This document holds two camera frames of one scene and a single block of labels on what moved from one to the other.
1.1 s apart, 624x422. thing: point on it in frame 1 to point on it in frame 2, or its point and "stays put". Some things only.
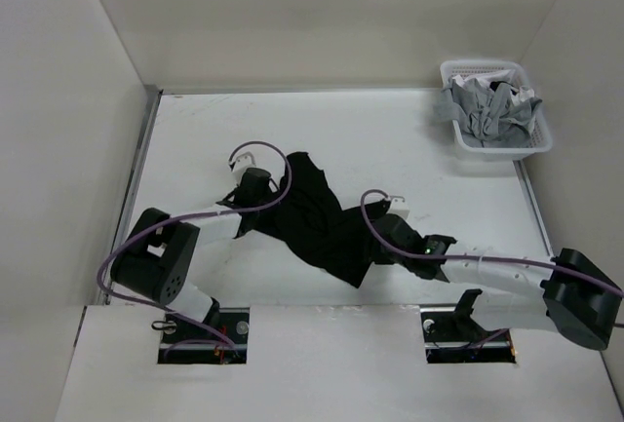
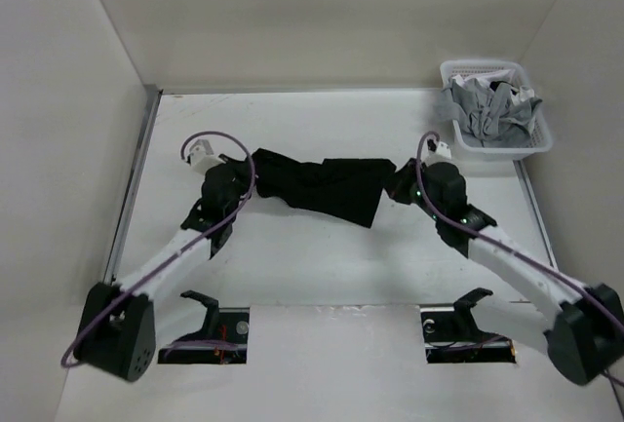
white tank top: (505, 77) stays put
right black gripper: (378, 256) to (400, 180)
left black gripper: (270, 198) to (243, 171)
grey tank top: (487, 118) stays put
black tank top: (314, 226) to (351, 188)
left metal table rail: (148, 112) stays put
